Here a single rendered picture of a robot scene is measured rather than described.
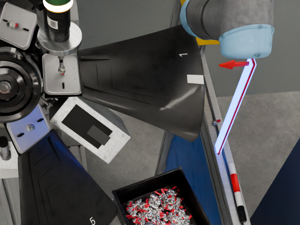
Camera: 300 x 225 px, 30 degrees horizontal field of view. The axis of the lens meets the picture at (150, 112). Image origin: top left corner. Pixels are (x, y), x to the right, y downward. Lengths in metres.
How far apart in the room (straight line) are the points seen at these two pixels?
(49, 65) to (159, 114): 0.21
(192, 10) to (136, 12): 1.01
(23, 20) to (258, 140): 1.61
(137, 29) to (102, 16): 0.15
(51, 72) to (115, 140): 0.22
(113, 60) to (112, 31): 0.97
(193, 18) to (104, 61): 0.19
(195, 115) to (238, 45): 0.25
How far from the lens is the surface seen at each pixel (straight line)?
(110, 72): 0.99
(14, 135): 0.99
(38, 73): 0.93
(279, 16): 2.11
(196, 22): 0.91
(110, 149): 1.13
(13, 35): 0.98
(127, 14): 1.93
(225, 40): 0.81
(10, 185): 1.52
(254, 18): 0.79
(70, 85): 0.97
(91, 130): 1.11
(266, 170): 2.35
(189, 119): 1.01
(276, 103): 2.55
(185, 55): 1.05
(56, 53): 0.89
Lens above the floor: 1.97
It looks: 55 degrees down
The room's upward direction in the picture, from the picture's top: 10 degrees clockwise
